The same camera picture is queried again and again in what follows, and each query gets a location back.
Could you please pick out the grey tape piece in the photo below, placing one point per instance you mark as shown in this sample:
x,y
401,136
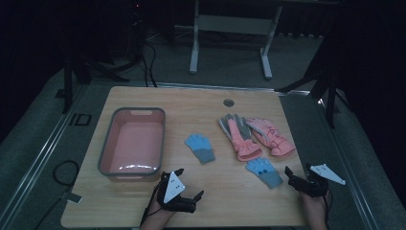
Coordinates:
x,y
74,198

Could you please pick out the black tripod stand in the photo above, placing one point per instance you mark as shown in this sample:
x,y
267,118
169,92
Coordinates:
x,y
330,96

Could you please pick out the pink plastic basin grey rim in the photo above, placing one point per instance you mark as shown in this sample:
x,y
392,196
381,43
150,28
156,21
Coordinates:
x,y
135,143

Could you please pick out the round grey table grommet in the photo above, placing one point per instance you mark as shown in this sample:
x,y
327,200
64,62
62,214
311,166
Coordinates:
x,y
228,102

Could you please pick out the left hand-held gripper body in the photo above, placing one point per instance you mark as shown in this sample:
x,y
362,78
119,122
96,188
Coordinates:
x,y
174,191

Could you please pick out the aluminium floor rail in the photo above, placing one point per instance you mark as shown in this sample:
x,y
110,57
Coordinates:
x,y
351,166
38,159

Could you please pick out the plain blue knit glove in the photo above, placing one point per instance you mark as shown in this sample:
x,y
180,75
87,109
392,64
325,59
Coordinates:
x,y
200,148

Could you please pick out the blue knit glove dark dots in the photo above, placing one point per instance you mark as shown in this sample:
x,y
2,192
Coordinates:
x,y
264,172

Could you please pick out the white metal desk frame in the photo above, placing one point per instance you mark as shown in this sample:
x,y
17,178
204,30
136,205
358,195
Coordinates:
x,y
233,24

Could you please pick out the black metal stand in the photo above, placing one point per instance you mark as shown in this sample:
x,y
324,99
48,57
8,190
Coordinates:
x,y
67,86

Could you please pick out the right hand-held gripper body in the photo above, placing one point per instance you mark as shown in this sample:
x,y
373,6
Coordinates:
x,y
311,187

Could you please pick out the person's left hand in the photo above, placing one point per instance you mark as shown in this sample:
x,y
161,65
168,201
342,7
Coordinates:
x,y
159,212

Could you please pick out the pink glove grey palm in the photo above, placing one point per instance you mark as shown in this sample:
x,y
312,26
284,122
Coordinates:
x,y
239,139

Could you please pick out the person's right hand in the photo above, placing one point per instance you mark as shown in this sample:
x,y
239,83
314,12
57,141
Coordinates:
x,y
314,207

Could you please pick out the pink padded glove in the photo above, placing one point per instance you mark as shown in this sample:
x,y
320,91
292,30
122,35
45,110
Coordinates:
x,y
273,137

